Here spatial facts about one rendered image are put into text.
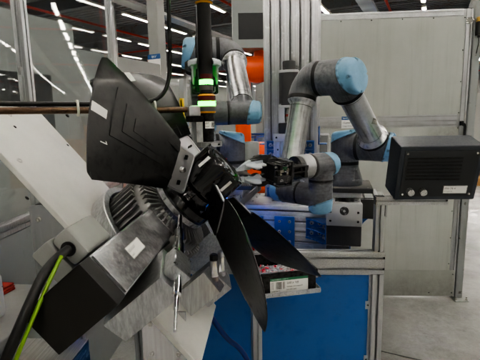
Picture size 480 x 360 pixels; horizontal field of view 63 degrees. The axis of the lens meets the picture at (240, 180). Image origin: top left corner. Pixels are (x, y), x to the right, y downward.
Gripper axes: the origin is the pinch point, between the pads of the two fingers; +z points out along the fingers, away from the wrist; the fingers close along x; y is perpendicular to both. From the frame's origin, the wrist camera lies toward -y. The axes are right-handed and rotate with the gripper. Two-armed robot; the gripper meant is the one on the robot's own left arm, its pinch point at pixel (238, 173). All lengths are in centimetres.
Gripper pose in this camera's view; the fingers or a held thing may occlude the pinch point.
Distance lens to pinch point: 109.1
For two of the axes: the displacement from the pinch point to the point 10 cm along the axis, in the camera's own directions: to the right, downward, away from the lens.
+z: -8.4, 1.2, -5.4
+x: -0.3, 9.7, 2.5
